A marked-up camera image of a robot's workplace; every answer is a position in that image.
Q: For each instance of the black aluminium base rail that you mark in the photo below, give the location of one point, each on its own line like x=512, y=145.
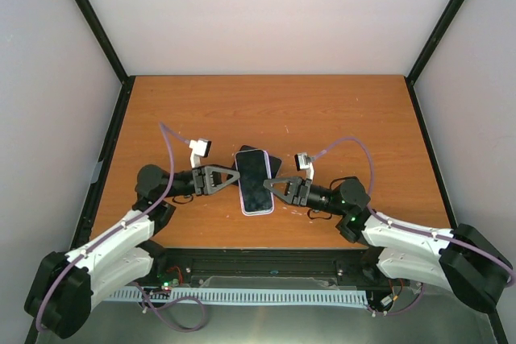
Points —
x=348, y=268

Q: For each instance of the left controller board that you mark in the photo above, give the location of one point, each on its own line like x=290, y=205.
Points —
x=170, y=278

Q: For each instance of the lavender phone case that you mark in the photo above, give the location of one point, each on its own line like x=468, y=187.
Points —
x=268, y=167

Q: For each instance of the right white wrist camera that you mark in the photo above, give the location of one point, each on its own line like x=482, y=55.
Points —
x=304, y=162

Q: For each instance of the black frame post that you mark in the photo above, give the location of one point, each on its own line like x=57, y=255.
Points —
x=95, y=25
x=444, y=22

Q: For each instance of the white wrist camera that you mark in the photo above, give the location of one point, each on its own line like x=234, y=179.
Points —
x=304, y=162
x=199, y=149

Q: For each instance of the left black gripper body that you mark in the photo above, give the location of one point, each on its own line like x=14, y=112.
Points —
x=200, y=184

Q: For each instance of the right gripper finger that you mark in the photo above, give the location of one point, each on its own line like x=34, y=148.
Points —
x=270, y=183
x=288, y=195

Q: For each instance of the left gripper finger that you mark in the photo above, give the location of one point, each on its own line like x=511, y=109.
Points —
x=214, y=171
x=214, y=185

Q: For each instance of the right black frame post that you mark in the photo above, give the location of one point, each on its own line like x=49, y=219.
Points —
x=444, y=22

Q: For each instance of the left black frame post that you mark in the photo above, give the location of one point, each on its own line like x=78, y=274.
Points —
x=95, y=25

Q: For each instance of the light blue cable duct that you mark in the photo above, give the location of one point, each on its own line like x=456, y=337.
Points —
x=265, y=297

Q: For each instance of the white phone black screen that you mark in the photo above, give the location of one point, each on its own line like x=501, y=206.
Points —
x=254, y=181

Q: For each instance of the blue smartphone black screen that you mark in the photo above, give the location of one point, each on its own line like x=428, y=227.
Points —
x=274, y=164

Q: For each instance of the dark blue phone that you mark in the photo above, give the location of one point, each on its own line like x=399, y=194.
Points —
x=247, y=150

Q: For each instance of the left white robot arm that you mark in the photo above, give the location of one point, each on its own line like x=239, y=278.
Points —
x=69, y=285

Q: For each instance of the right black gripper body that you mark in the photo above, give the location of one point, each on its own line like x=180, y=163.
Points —
x=301, y=197

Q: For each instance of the right controller wiring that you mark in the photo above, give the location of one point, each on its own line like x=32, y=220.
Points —
x=393, y=293

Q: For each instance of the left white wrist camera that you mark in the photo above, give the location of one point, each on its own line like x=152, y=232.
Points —
x=199, y=149

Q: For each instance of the left black table rail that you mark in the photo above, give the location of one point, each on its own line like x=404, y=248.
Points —
x=89, y=210

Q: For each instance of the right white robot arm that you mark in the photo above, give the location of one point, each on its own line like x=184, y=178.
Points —
x=461, y=260

